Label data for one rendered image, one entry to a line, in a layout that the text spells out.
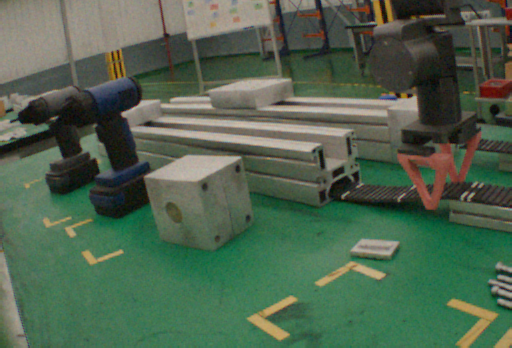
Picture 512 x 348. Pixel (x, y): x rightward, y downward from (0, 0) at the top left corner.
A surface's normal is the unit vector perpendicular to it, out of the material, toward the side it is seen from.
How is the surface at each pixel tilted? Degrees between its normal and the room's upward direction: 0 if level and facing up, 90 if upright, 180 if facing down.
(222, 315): 0
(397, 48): 90
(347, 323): 0
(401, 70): 90
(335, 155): 90
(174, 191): 90
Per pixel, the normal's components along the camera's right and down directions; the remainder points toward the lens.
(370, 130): -0.74, 0.31
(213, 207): 0.79, 0.02
